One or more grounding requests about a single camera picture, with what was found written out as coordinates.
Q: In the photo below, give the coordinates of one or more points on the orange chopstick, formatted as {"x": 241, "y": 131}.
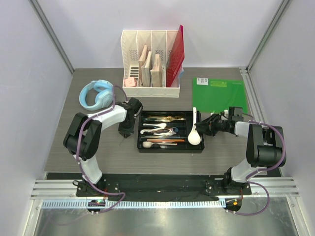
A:
{"x": 165, "y": 140}

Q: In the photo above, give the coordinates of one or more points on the mesh zipper pouch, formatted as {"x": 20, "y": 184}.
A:
{"x": 181, "y": 73}

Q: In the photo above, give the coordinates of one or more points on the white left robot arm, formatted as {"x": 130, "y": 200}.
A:
{"x": 83, "y": 136}

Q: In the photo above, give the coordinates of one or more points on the wooden board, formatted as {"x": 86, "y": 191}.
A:
{"x": 156, "y": 72}
{"x": 144, "y": 63}

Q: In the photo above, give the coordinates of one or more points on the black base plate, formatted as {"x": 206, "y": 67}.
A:
{"x": 166, "y": 187}

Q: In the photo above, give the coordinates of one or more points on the wooden board right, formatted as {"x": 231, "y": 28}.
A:
{"x": 156, "y": 72}

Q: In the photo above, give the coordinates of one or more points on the white thin plastic spoon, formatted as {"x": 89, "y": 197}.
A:
{"x": 155, "y": 125}

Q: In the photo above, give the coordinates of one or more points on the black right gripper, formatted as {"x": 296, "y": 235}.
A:
{"x": 211, "y": 131}

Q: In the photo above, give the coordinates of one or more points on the magenta plastic folder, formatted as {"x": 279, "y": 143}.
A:
{"x": 176, "y": 57}

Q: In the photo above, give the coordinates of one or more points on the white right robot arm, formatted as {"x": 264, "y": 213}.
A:
{"x": 265, "y": 148}

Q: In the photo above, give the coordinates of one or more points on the white chopstick in tray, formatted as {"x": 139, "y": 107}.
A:
{"x": 166, "y": 143}

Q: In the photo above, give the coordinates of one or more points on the blue plastic spoon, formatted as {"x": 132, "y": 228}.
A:
{"x": 173, "y": 129}

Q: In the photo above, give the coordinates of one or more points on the wooden board left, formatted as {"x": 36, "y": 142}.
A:
{"x": 144, "y": 63}

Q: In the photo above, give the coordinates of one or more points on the small white ceramic spoon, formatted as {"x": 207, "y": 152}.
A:
{"x": 147, "y": 144}

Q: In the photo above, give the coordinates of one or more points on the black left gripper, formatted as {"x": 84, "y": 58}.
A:
{"x": 126, "y": 132}

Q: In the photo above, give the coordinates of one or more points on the white file organizer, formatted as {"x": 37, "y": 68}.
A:
{"x": 152, "y": 62}

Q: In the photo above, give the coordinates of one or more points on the large white ceramic spoon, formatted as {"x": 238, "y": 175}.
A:
{"x": 193, "y": 137}

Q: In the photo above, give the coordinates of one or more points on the green cutting mat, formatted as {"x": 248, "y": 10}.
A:
{"x": 216, "y": 95}

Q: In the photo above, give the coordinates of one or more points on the white cable duct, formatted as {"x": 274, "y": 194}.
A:
{"x": 97, "y": 204}

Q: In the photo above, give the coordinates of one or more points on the light blue headphones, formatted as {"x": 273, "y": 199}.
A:
{"x": 104, "y": 97}

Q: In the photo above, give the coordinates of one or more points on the black cutlery tray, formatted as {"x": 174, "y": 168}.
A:
{"x": 184, "y": 127}

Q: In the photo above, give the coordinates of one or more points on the pink cube box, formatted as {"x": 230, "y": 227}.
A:
{"x": 130, "y": 82}

